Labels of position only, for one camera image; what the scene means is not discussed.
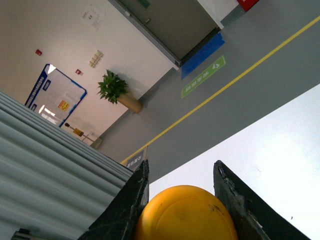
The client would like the green potted plant left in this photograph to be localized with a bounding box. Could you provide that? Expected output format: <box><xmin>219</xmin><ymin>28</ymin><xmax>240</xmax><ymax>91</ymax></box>
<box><xmin>97</xmin><ymin>69</ymin><xmax>143</xmax><ymax>114</ymax></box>

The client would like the grey curtain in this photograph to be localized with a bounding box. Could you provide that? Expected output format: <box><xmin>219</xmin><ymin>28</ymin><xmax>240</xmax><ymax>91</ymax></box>
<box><xmin>0</xmin><ymin>93</ymin><xmax>132</xmax><ymax>240</ymax></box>

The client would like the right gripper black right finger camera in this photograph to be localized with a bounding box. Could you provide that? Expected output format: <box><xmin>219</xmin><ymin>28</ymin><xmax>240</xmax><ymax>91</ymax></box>
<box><xmin>213</xmin><ymin>160</ymin><xmax>309</xmax><ymax>240</ymax></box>

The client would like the red fire extinguisher box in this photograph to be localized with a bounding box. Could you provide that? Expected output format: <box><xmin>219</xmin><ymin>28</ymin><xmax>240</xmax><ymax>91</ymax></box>
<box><xmin>237</xmin><ymin>0</ymin><xmax>259</xmax><ymax>12</ymax></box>

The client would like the blue framed notice board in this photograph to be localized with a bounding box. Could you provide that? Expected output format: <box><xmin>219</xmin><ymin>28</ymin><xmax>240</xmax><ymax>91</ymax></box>
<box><xmin>24</xmin><ymin>63</ymin><xmax>87</xmax><ymax>127</ymax></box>

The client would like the green floor sign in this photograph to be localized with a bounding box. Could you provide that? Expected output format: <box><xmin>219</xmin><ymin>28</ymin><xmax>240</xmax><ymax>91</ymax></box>
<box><xmin>181</xmin><ymin>55</ymin><xmax>226</xmax><ymax>99</ymax></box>

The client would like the yellow push button switch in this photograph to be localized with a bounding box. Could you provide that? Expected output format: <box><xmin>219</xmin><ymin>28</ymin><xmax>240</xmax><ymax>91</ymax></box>
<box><xmin>134</xmin><ymin>185</ymin><xmax>239</xmax><ymax>240</ymax></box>

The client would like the white wall paper notice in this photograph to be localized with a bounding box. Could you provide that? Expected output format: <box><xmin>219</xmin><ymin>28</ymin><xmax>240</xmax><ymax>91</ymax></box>
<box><xmin>81</xmin><ymin>1</ymin><xmax>106</xmax><ymax>32</ymax></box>

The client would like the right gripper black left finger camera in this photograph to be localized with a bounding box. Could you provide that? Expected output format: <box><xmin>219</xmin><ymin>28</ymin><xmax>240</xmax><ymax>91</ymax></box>
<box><xmin>79</xmin><ymin>160</ymin><xmax>150</xmax><ymax>240</ymax></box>

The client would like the blue floor mat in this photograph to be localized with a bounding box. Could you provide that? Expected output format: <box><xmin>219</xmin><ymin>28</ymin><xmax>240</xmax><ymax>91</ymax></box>
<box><xmin>181</xmin><ymin>32</ymin><xmax>225</xmax><ymax>80</ymax></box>

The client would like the grey door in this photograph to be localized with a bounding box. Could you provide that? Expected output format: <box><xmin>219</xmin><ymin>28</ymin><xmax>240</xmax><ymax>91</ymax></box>
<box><xmin>110</xmin><ymin>0</ymin><xmax>221</xmax><ymax>68</ymax></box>

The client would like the yellow warning sign stand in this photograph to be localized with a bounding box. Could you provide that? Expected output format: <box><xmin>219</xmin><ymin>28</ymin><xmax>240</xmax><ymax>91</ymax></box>
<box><xmin>64</xmin><ymin>122</ymin><xmax>103</xmax><ymax>150</ymax></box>

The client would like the grey floor sign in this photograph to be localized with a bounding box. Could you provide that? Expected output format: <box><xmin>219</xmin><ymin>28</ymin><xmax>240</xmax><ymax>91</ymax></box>
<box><xmin>125</xmin><ymin>148</ymin><xmax>146</xmax><ymax>171</ymax></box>

